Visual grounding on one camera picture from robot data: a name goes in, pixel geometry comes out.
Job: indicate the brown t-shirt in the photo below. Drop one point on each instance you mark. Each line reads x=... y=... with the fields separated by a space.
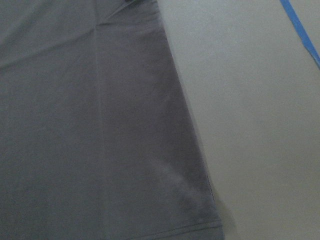
x=96 y=140

